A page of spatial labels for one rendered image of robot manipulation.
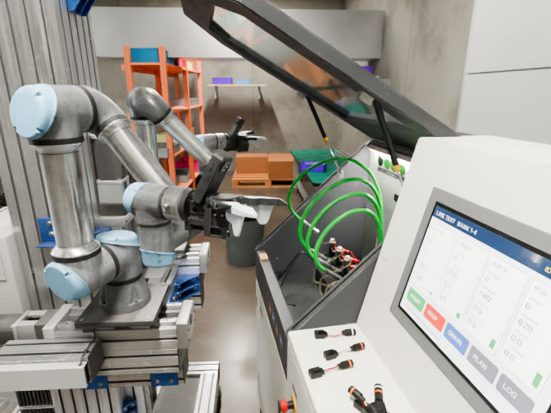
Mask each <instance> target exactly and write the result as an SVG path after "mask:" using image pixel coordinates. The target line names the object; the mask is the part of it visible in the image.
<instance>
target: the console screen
mask: <svg viewBox="0 0 551 413"><path fill-rule="evenodd" d="M389 310H390V311H391V313H392V314H393V315H394V316H395V317H396V319H397V320H398V321H399V322H400V323H401V325H402V326H403V327H404V328H405V329H406V330H407V331H408V332H409V333H410V334H411V336H412V337H413V338H414V339H415V340H416V342H417V343H418V344H419V345H420V346H421V348H422V349H423V350H424V351H425V352H426V354H427V355H428V356H429V357H430V358H431V360H432V361H433V362H434V363H435V364H436V365H437V366H438V367H439V368H440V370H441V371H442V372H443V373H444V374H445V376H446V377H447V378H448V379H449V380H450V381H451V383H452V384H453V385H454V386H455V387H456V389H457V390H458V391H459V392H460V393H461V394H462V395H463V396H464V397H465V398H466V400H467V401H468V402H469V403H470V404H471V406H472V407H473V408H474V409H475V410H476V412H477V413H551V234H549V233H547V232H545V231H543V230H541V229H537V228H535V227H533V226H531V225H528V224H525V223H523V222H520V221H519V220H515V219H513V218H511V217H509V216H506V215H503V214H501V213H498V212H497V211H493V210H491V209H489V208H487V207H484V206H481V205H479V204H477V203H474V202H471V201H469V200H467V199H465V198H463V197H459V196H457V195H455V194H452V193H449V192H447V191H445V190H443V189H441V188H437V187H433V189H432V192H431V195H430V198H429V201H428V203H427V206H426V209H425V212H424V215H423V217H422V219H421V223H420V226H419V228H418V231H417V235H416V237H415V239H414V242H413V245H412V249H411V251H410V253H409V256H408V260H407V262H406V265H405V267H404V270H403V273H402V276H401V279H400V281H399V283H398V287H397V290H396V293H395V295H394V299H393V301H392V303H391V306H390V309H389Z"/></svg>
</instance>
